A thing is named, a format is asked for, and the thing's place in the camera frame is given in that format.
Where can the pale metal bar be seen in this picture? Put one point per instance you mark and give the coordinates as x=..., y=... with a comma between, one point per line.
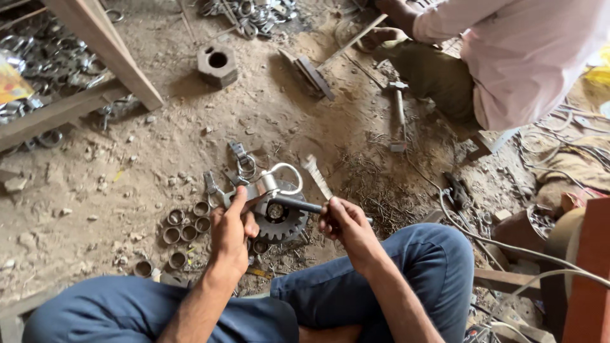
x=317, y=176

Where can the person's left hand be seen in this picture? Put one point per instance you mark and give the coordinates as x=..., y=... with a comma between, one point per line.
x=228, y=243

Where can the dark metal rod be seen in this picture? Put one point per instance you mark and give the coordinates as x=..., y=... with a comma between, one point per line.
x=298, y=204

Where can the person's right hand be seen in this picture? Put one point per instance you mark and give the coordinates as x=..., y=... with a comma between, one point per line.
x=355, y=231

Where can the wooden rack with metal parts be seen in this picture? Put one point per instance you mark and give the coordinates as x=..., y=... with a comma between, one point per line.
x=102, y=45

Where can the grey wooden beam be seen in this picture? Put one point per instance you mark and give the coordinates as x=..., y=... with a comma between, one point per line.
x=14, y=314

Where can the bowl of metal parts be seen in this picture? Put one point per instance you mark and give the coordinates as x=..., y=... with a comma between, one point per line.
x=541, y=221

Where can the pale stone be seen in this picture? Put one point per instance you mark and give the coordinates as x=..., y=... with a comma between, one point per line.
x=15, y=185

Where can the rusty metal cylinder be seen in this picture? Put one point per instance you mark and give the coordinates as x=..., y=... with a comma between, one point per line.
x=517, y=236

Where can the dark toothed metal gear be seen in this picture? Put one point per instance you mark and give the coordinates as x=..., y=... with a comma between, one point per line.
x=286, y=226

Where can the wooden plank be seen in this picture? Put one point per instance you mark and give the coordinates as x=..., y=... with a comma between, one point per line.
x=505, y=282

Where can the small flat metal hasp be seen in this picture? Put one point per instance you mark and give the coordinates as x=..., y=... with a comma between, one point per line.
x=234, y=177

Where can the dark pliers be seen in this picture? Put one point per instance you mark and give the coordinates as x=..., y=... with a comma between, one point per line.
x=457, y=190

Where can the small yellow tool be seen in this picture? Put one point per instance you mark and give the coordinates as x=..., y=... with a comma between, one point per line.
x=259, y=273

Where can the group of short metal sleeves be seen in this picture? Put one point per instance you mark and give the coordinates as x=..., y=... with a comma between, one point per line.
x=188, y=233

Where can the yellow plastic bag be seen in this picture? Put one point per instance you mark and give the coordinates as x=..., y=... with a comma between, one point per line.
x=599, y=71

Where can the wooden seat block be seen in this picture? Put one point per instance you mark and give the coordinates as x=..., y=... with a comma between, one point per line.
x=488, y=143

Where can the long wooden stick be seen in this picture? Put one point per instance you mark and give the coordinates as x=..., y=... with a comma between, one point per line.
x=352, y=42

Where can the orange machine body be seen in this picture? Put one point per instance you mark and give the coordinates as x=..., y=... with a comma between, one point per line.
x=593, y=267

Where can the person's right fingers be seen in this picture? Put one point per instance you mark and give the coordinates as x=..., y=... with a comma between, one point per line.
x=331, y=219

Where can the metal hammer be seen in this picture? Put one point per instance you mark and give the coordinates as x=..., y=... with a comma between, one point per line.
x=399, y=112

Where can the heap of shiny metal parts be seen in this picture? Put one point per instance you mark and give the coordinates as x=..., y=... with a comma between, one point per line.
x=250, y=14

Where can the person's blue jeans legs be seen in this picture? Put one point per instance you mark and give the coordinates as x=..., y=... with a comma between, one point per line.
x=419, y=267

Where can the brown burlap sack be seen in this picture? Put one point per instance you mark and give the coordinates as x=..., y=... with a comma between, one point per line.
x=572, y=169

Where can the hexagonal metal block with hole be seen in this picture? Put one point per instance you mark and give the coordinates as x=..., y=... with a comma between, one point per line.
x=217, y=69

